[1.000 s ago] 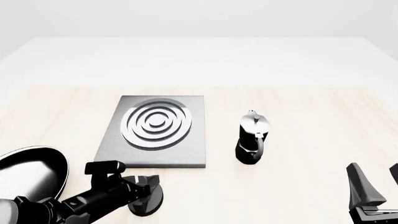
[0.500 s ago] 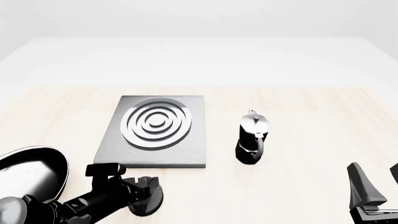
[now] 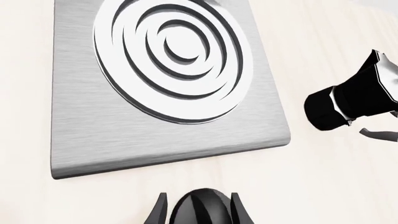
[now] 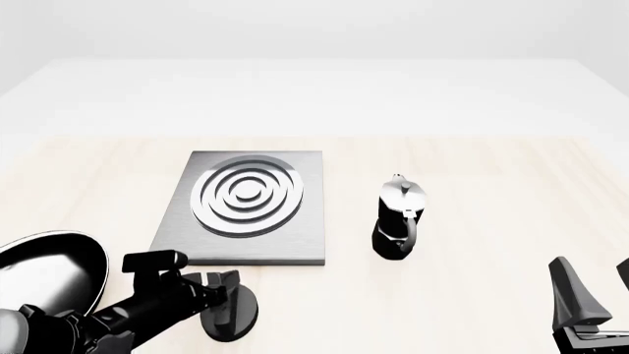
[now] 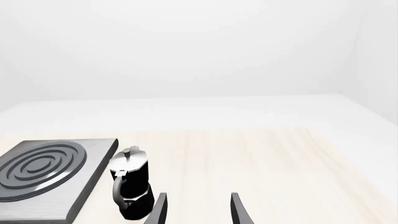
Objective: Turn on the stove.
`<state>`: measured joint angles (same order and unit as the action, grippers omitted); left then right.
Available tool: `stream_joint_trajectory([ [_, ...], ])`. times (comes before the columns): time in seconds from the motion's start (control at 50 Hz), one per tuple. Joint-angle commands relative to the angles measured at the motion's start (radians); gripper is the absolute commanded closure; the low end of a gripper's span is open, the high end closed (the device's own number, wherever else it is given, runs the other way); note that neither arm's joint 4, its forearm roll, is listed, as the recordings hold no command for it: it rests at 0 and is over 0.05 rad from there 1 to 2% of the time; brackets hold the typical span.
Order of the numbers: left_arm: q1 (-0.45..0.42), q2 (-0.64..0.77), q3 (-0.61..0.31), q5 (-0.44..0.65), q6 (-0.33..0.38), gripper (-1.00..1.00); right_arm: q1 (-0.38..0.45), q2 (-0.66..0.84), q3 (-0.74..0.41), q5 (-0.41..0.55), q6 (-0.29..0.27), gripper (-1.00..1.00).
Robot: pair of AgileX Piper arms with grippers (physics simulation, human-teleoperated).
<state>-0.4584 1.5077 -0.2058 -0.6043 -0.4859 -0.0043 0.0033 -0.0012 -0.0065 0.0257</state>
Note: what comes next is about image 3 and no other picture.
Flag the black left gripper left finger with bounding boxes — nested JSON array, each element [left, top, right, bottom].
[[144, 192, 169, 224]]

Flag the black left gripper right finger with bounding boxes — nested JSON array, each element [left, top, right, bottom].
[[229, 192, 254, 224]]

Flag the round black stove knob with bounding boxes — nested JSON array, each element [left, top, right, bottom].
[[170, 188, 233, 224]]

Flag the flat square stove plate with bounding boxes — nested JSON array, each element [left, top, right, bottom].
[[49, 0, 292, 181]]

